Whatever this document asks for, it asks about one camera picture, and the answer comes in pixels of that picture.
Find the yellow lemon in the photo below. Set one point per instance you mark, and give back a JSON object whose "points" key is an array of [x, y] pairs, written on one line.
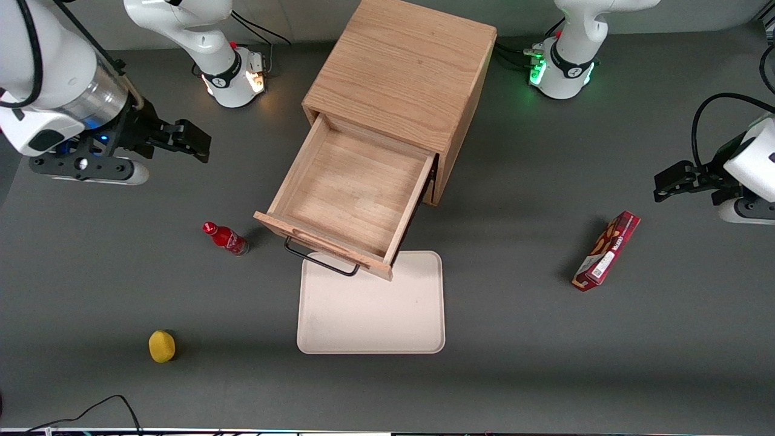
{"points": [[161, 346]]}

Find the wooden drawer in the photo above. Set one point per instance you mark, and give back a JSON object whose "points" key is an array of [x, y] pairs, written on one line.
{"points": [[357, 188]]}

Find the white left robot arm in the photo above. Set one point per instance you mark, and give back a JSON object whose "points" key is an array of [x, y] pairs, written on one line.
{"points": [[572, 36]]}

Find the red snack box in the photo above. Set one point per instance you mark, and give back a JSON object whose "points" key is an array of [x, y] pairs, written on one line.
{"points": [[606, 251]]}

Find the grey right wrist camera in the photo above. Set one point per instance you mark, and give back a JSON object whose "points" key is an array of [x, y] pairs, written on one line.
{"points": [[136, 174]]}

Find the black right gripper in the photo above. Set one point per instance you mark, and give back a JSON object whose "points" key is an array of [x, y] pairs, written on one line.
{"points": [[138, 130]]}

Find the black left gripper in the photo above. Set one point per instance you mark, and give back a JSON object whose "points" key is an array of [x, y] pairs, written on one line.
{"points": [[713, 175]]}

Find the red cola bottle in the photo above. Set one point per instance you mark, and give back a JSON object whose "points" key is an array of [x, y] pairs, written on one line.
{"points": [[225, 237]]}

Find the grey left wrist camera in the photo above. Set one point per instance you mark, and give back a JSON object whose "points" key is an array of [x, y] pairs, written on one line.
{"points": [[748, 212]]}

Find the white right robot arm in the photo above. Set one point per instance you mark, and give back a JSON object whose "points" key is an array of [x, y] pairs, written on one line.
{"points": [[48, 48]]}

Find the wooden drawer cabinet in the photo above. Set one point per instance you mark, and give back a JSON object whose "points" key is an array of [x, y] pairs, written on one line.
{"points": [[399, 66]]}

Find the white rectangular tray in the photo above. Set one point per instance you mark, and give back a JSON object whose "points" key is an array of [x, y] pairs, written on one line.
{"points": [[369, 315]]}

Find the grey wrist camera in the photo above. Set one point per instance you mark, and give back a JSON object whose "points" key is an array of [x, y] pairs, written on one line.
{"points": [[136, 174], [748, 212]]}

